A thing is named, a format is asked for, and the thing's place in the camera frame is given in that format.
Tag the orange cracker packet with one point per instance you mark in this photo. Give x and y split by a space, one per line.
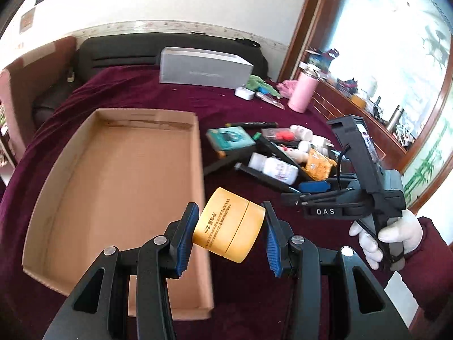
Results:
318 166

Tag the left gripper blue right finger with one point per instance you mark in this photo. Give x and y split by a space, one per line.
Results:
278 234

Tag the pink thermos bottle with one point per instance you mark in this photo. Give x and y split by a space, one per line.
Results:
305 87

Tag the pink toothpaste tube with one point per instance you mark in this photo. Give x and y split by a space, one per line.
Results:
269 100

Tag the pink cloth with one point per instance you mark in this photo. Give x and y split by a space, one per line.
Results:
286 88

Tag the right white gloved hand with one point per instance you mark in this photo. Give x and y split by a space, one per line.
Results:
407 230

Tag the green cloth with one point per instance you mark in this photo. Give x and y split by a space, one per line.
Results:
255 83

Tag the white red label pill bottle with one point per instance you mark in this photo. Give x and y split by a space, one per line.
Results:
301 133

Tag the yellow round jar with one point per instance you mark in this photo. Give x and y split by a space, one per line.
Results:
229 225

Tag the clear case red contents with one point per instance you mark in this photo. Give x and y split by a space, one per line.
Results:
278 134

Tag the small white multiport charger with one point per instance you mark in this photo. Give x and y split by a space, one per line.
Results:
244 93

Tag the teal card box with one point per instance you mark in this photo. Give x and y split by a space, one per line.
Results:
227 139

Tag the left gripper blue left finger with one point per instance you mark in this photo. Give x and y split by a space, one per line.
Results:
179 235

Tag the wooden window sill ledge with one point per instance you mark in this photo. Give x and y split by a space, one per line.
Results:
390 63

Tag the white bottle purple label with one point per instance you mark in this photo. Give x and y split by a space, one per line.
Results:
274 168

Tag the grey long box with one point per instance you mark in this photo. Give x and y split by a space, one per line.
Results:
193 66

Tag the black marker orange cap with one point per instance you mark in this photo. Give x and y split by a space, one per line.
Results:
230 158

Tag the brown cardboard tray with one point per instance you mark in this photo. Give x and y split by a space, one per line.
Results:
123 177

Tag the black headboard cushion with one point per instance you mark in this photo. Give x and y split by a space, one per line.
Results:
99 53

